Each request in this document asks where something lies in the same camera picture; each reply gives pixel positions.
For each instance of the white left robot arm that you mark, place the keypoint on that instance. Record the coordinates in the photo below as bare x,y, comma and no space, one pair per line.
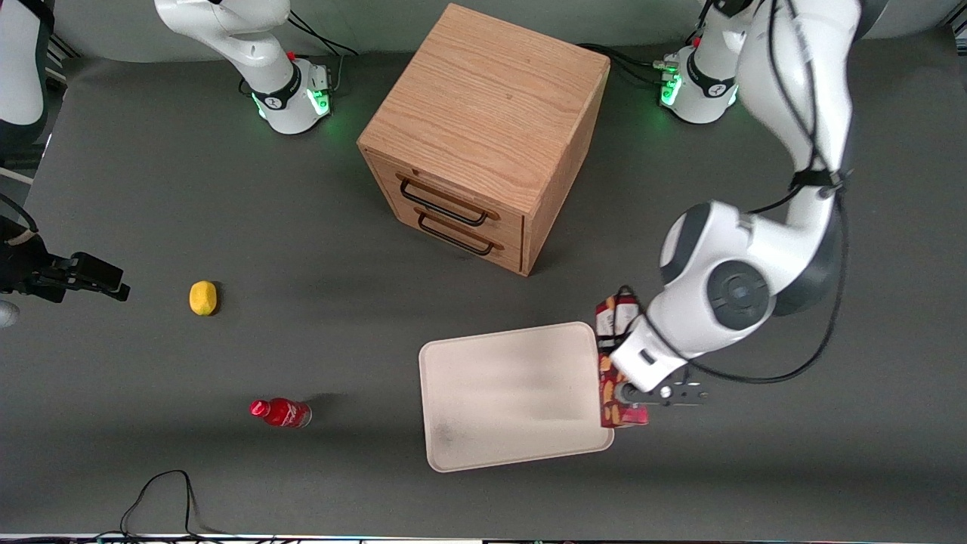
755,249

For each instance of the red cookie box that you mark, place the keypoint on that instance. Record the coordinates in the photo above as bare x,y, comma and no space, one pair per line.
609,400

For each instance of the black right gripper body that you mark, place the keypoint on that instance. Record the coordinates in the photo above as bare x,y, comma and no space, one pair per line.
29,273

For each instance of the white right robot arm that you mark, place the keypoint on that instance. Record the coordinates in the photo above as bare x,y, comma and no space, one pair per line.
227,30

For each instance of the yellow lemon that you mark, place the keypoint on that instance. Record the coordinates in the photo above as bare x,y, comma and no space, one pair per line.
202,297

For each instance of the wooden two-drawer cabinet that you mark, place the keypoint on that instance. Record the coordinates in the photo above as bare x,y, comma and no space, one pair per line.
483,121

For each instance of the white rectangular tray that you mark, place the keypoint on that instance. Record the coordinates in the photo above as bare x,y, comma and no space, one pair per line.
514,397

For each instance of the red soda bottle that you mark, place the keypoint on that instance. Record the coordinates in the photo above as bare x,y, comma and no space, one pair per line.
281,412

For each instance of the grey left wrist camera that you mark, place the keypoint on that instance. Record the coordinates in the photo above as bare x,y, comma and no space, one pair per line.
625,393

